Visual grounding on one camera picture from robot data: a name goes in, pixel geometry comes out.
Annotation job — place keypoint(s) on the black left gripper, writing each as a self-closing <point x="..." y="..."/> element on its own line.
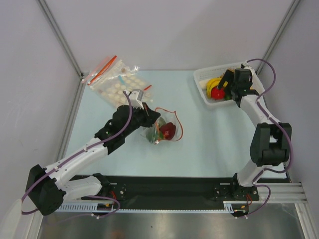
<point x="150" y="116"/>

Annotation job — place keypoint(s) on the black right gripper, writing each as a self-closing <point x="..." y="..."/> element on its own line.
<point x="231" y="81"/>

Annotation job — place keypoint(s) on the green lime ball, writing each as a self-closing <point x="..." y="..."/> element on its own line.
<point x="152" y="135"/>

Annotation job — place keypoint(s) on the clear zip bag red zipper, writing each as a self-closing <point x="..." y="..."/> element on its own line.
<point x="169" y="116"/>

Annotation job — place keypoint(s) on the dark red apple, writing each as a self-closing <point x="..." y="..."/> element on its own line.
<point x="168" y="130"/>

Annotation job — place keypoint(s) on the bright red apple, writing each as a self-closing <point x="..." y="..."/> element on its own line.
<point x="218" y="94"/>

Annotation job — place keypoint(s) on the green netted melon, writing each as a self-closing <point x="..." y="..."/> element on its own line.
<point x="160" y="121"/>

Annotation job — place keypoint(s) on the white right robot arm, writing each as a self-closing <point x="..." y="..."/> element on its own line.
<point x="271" y="144"/>

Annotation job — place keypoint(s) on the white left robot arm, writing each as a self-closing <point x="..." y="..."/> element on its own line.
<point x="48" y="187"/>

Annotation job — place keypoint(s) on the polka dot zip bags pile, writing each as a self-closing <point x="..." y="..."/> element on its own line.
<point x="119" y="77"/>

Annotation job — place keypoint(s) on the clear bag with red zipper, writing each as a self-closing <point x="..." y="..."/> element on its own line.
<point x="98" y="70"/>

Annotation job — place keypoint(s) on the yellow banana bunch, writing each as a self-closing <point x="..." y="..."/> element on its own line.
<point x="211" y="84"/>

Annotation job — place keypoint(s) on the green cucumber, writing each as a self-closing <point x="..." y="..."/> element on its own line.
<point x="228" y="97"/>

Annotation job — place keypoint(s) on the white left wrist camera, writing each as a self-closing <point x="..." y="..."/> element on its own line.
<point x="135" y="96"/>

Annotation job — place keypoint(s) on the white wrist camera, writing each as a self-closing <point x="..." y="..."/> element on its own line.
<point x="247" y="66"/>
<point x="135" y="96"/>

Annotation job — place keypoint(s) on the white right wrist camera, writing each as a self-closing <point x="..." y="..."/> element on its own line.
<point x="247" y="66"/>

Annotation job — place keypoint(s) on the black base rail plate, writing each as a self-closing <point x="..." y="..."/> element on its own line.
<point x="177" y="189"/>

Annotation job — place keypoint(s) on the white slotted cable duct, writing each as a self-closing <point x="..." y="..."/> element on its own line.
<point x="139" y="206"/>

